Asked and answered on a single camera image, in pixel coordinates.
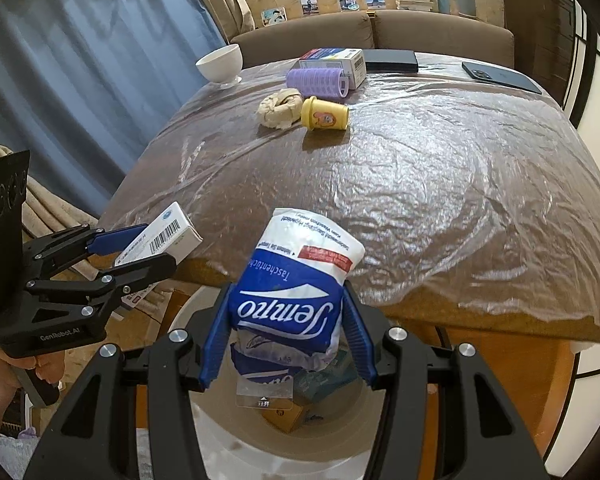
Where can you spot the small blue cylinder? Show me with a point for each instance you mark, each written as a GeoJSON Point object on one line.
{"type": "Point", "coordinates": [443, 4]}

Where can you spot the dark wooden cabinet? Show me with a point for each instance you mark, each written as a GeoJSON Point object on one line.
{"type": "Point", "coordinates": [535, 25]}

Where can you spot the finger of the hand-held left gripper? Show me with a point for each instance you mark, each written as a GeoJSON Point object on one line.
{"type": "Point", "coordinates": [150, 265]}
{"type": "Point", "coordinates": [115, 240]}

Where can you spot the blue curtain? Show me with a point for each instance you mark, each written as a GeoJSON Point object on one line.
{"type": "Point", "coordinates": [105, 60]}

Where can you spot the white barcode box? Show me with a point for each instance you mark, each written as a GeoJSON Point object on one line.
{"type": "Point", "coordinates": [170, 232]}

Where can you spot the brown sofa cushion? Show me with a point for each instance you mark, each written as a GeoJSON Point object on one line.
{"type": "Point", "coordinates": [305, 35]}

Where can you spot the black cased phone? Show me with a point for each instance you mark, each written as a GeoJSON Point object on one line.
{"type": "Point", "coordinates": [390, 60]}

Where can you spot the beige dough lump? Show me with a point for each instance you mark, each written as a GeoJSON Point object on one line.
{"type": "Point", "coordinates": [280, 110]}

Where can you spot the white trash bin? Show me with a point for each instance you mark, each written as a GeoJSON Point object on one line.
{"type": "Point", "coordinates": [240, 450]}

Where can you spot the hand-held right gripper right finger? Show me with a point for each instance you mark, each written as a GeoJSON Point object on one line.
{"type": "Point", "coordinates": [362, 340]}

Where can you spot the blue white tissue pack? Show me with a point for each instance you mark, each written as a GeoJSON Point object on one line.
{"type": "Point", "coordinates": [285, 280]}

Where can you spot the yellow box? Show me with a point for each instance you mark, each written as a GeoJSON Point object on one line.
{"type": "Point", "coordinates": [282, 417]}

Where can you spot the photo card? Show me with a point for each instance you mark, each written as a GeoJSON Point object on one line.
{"type": "Point", "coordinates": [273, 16]}
{"type": "Point", "coordinates": [310, 6]}
{"type": "Point", "coordinates": [348, 0]}
{"type": "Point", "coordinates": [375, 3]}

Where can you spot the white bowl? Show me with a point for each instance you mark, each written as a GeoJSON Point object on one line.
{"type": "Point", "coordinates": [220, 62]}

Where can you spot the white blue medicine box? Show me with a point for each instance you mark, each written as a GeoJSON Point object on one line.
{"type": "Point", "coordinates": [352, 67]}

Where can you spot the grey blue speaker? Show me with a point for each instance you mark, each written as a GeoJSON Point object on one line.
{"type": "Point", "coordinates": [464, 2]}

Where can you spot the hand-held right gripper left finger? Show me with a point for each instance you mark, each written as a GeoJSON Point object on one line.
{"type": "Point", "coordinates": [220, 340]}

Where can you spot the yellow plastic cup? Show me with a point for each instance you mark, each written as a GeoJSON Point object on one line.
{"type": "Point", "coordinates": [325, 115]}

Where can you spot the purple ribbed roller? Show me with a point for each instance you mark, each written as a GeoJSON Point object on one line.
{"type": "Point", "coordinates": [315, 82]}

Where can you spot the blue smartphone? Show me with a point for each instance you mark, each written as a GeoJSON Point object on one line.
{"type": "Point", "coordinates": [505, 77]}

